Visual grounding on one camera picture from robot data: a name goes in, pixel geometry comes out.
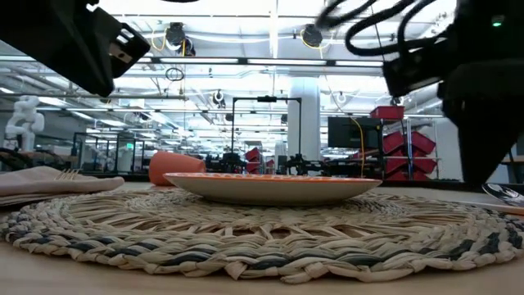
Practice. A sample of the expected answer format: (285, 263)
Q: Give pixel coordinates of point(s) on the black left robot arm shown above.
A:
(61, 41)

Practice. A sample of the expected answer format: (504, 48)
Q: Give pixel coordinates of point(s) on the beige cloth napkin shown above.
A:
(49, 184)

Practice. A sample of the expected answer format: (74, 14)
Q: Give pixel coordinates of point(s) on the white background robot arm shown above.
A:
(26, 123)

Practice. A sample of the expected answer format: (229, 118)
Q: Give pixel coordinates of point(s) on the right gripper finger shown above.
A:
(501, 139)
(471, 143)

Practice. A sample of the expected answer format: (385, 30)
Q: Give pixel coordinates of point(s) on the orange plastic cup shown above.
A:
(172, 166)

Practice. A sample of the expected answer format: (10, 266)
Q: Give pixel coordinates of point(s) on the round woven straw placemat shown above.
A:
(204, 241)

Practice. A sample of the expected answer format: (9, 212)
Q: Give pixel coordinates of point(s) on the rack of red bins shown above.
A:
(409, 151)

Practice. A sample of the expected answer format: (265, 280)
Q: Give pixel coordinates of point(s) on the wooden background desk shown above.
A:
(516, 160)

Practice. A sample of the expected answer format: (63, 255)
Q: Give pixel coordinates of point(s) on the black monitor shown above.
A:
(352, 133)

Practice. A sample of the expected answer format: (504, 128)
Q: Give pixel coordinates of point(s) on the cluttered background workbench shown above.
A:
(41, 157)

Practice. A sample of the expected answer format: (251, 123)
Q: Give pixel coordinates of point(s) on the black pole stand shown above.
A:
(266, 99)

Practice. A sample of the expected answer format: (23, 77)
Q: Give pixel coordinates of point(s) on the white building column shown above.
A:
(305, 123)

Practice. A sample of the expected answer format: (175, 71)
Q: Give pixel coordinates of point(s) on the orange white patterned plate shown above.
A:
(270, 190)

